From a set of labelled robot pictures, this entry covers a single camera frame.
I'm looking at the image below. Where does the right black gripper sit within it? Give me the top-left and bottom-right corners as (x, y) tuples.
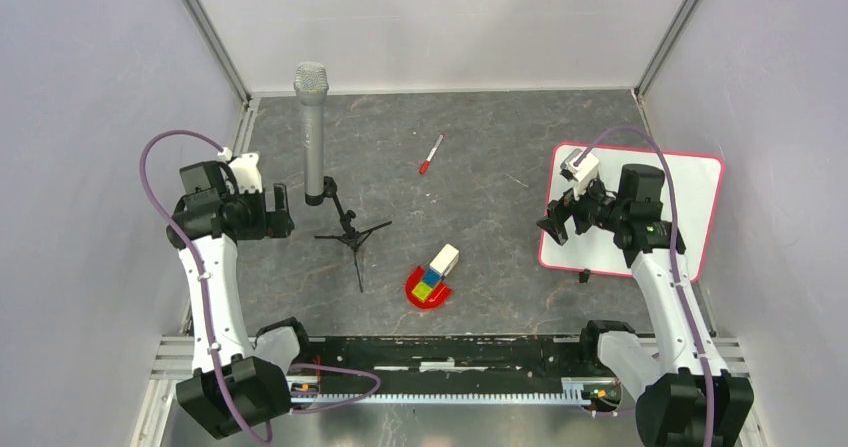
(536, 172), (628, 245)

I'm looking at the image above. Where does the red whiteboard marker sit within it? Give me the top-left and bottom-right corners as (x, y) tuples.
(418, 133), (444, 175)

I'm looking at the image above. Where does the silver microphone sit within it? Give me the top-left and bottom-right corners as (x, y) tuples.
(293, 61), (329, 206)

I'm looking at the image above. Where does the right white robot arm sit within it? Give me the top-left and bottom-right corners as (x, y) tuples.
(537, 161), (754, 446)

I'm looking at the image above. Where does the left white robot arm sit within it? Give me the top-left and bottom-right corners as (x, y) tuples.
(166, 153), (314, 439)

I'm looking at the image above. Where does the white toy brick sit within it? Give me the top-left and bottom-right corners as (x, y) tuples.
(429, 244), (459, 278)

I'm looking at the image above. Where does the red curved toy base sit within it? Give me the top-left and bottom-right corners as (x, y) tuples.
(405, 266), (453, 310)

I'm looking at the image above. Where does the blue toy brick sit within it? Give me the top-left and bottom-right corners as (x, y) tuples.
(421, 269), (443, 288)

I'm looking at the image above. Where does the green toy brick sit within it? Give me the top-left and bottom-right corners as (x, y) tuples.
(411, 282), (433, 302)

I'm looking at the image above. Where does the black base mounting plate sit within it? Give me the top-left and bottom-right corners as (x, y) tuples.
(294, 335), (615, 395)

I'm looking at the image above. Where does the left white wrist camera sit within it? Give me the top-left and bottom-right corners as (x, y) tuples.
(228, 152), (264, 194)

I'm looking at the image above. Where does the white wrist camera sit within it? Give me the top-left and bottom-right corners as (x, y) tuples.
(228, 152), (264, 194)
(560, 148), (600, 200)

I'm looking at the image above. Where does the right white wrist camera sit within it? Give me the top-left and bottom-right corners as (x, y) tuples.
(560, 148), (600, 200)

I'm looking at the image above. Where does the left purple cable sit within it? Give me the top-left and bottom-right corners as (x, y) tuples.
(138, 129), (382, 446)

